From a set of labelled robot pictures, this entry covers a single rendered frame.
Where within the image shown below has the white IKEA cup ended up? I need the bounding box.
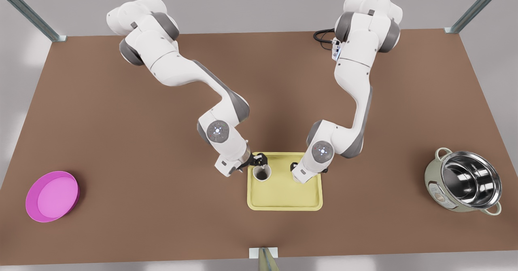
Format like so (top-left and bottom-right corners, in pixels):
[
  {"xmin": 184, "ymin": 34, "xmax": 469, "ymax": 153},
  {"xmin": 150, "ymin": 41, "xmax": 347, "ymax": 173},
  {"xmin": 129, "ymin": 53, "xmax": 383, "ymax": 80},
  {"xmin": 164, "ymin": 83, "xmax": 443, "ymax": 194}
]
[{"xmin": 253, "ymin": 164, "xmax": 272, "ymax": 183}]

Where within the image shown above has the yellow rectangular tray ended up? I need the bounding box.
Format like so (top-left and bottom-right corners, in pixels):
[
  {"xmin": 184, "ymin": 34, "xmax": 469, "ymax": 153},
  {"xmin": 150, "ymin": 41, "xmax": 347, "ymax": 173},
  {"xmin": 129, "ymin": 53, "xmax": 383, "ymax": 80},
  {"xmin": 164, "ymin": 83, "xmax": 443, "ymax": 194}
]
[{"xmin": 247, "ymin": 152, "xmax": 324, "ymax": 212}]

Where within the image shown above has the pink round bowl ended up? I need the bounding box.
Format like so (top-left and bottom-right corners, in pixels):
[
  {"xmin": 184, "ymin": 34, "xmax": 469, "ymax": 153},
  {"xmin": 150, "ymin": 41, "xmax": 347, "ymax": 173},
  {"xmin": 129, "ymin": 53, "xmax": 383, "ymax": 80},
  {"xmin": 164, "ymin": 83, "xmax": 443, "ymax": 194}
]
[{"xmin": 25, "ymin": 171, "xmax": 81, "ymax": 223}]

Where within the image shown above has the silver frame post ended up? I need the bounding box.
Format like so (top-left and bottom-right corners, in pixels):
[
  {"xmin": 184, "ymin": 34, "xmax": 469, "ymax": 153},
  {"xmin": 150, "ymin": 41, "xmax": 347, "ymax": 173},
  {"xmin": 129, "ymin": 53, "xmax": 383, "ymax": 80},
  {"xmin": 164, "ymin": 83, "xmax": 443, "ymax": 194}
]
[
  {"xmin": 0, "ymin": 0, "xmax": 68, "ymax": 42},
  {"xmin": 248, "ymin": 247, "xmax": 279, "ymax": 271},
  {"xmin": 444, "ymin": 0, "xmax": 513, "ymax": 34}
]

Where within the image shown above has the black cable loop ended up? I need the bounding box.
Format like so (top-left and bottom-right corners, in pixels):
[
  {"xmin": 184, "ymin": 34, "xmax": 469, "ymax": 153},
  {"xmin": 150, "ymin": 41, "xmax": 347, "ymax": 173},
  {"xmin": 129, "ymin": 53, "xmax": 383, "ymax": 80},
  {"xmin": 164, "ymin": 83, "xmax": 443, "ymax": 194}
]
[{"xmin": 313, "ymin": 28, "xmax": 337, "ymax": 46}]

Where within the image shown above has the steel pot with handles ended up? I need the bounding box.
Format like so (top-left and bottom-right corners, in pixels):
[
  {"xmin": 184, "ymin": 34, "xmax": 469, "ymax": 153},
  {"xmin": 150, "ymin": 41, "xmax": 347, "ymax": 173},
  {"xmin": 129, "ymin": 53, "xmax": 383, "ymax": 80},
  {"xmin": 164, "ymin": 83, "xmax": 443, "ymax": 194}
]
[{"xmin": 424, "ymin": 147, "xmax": 503, "ymax": 216}]

